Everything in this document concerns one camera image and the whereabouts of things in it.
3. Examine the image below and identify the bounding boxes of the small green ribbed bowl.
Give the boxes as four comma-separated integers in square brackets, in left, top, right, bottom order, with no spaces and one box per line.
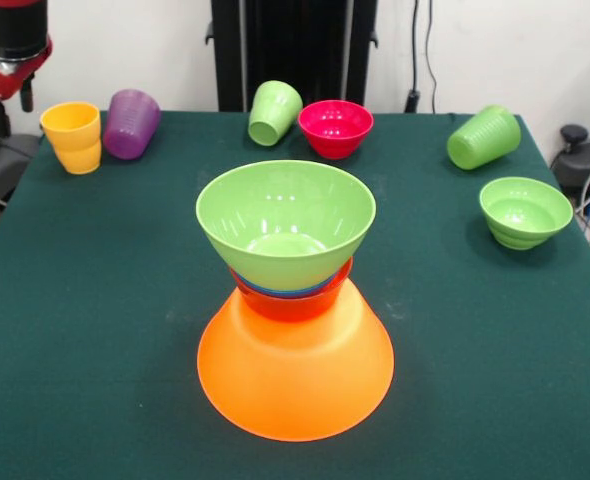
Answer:
[478,176,574,251]

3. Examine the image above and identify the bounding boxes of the purple cup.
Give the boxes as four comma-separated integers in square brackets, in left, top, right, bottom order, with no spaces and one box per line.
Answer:
[103,88,162,161]

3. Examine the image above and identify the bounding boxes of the large green bowl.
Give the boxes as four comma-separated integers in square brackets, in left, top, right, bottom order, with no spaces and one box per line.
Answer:
[195,159,378,292]

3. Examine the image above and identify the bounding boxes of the blue ribbed bowl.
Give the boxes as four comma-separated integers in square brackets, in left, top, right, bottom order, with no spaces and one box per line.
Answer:
[237,273,339,300]

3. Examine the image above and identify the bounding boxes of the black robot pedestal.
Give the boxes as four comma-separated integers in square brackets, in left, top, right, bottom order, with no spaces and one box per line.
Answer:
[205,0,379,114]

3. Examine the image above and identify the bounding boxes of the green smooth cup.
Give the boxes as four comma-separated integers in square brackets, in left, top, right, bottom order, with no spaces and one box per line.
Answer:
[446,103,522,171]

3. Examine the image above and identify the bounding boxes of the yellow ribbed cup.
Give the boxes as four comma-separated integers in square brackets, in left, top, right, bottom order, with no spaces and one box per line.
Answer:
[40,101,103,175]

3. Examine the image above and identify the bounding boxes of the pink bowl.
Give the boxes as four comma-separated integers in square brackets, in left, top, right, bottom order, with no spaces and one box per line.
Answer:
[297,99,375,160]

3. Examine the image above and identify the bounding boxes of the dark green tablecloth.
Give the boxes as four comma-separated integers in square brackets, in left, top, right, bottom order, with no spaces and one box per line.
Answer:
[0,109,590,480]

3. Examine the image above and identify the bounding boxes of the black wall cable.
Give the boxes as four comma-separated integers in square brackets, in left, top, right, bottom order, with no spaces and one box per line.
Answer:
[404,0,439,115]

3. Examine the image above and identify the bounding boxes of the green ribbed cup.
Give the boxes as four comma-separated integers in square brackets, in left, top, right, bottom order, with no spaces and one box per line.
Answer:
[247,80,304,147]

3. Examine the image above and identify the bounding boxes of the red bowl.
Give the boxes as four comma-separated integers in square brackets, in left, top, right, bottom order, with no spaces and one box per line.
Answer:
[229,257,355,324]

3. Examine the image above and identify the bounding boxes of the large orange bowl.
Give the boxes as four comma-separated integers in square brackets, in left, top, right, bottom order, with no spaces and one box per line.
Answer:
[197,274,395,443]

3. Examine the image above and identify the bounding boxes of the black chair base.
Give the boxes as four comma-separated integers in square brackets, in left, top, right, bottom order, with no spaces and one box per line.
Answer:
[0,64,56,201]
[549,123,590,219]

